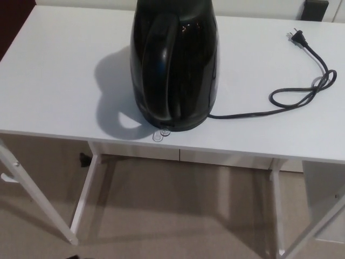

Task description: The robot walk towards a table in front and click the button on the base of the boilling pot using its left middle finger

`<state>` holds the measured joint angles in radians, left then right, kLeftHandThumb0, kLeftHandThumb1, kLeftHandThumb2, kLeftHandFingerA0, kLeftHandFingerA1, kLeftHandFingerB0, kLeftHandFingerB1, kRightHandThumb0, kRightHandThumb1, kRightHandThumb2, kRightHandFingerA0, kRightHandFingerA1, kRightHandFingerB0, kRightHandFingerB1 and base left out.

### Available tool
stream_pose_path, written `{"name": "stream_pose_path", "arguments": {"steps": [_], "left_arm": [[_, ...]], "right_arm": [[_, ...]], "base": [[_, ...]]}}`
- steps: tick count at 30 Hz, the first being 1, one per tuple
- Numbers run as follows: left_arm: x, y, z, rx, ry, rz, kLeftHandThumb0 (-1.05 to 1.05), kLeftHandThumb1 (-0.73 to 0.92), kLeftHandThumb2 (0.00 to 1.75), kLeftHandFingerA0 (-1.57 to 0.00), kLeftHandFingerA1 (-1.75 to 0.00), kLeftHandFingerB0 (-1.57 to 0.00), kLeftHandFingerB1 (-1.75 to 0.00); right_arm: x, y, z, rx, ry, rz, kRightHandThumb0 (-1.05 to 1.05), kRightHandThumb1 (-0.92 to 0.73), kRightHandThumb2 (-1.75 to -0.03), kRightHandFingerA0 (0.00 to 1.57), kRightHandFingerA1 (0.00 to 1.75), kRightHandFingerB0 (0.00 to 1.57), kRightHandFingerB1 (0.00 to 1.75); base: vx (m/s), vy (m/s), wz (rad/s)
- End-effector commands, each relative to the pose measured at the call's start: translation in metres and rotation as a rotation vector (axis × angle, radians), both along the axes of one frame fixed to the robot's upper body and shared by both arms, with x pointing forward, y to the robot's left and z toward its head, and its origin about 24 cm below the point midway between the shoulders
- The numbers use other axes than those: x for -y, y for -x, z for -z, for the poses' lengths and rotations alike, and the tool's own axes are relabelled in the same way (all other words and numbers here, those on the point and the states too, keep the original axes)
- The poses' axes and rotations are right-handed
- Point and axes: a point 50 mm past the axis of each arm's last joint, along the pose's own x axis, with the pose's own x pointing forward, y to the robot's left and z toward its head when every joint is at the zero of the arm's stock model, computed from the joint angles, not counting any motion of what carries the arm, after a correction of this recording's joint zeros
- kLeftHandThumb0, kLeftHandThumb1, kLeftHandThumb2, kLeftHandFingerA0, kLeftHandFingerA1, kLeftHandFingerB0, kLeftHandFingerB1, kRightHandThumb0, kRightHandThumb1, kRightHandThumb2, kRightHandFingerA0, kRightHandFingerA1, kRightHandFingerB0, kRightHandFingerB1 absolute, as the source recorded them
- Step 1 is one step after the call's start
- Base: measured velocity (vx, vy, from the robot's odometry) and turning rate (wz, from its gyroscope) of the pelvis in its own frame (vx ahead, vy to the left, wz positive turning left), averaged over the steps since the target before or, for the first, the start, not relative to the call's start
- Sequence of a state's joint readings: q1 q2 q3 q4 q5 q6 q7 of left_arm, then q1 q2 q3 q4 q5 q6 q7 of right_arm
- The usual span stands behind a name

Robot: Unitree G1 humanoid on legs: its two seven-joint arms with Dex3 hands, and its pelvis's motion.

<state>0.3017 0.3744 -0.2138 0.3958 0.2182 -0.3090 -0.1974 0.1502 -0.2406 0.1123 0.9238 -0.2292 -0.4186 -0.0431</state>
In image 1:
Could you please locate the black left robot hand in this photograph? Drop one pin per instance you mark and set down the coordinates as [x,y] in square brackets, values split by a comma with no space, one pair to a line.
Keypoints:
[73,257]

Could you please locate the black kettle power base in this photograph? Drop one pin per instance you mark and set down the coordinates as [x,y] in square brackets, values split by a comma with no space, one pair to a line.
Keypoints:
[188,127]

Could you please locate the black floor door stop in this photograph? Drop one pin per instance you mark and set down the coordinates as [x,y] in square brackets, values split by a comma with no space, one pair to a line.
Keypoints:
[84,159]

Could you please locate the white hook on table leg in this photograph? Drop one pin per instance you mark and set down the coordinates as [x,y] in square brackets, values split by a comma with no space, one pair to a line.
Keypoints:
[7,178]

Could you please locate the white cabinet with doors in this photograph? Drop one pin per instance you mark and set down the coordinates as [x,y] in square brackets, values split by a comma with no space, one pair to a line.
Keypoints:
[223,159]

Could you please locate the black electric kettle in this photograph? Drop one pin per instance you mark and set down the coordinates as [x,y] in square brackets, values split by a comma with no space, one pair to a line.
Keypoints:
[188,67]

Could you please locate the clear plastic switch lever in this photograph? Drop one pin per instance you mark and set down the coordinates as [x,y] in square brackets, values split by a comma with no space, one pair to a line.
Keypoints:
[159,137]

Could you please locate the white table with metal frame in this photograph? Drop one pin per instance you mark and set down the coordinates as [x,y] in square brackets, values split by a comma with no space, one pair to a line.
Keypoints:
[54,81]

